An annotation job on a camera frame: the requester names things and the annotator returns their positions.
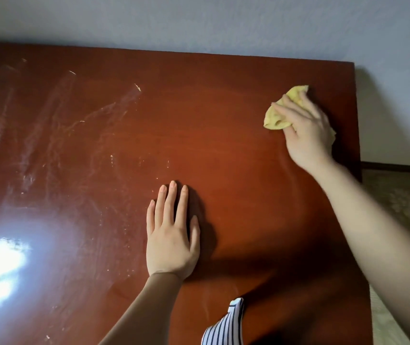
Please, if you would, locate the person's left forearm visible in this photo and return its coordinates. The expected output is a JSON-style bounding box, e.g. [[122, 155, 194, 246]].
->
[[99, 272, 184, 345]]

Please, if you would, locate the person's right forearm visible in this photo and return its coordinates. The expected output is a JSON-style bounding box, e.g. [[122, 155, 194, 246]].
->
[[312, 163, 410, 345]]

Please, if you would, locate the person's left hand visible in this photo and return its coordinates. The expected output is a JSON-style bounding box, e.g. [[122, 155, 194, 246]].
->
[[146, 180, 201, 283]]

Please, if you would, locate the yellow cleaning cloth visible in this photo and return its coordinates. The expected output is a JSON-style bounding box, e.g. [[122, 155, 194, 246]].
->
[[264, 85, 336, 148]]

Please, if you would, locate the blue striped white apron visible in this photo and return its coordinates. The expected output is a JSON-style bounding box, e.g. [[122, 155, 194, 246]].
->
[[200, 297, 245, 345]]

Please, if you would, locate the person's right hand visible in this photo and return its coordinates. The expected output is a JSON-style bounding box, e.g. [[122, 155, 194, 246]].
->
[[271, 91, 335, 173]]

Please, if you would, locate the red-brown wooden table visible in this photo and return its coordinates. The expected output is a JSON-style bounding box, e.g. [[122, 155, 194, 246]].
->
[[0, 42, 374, 345]]

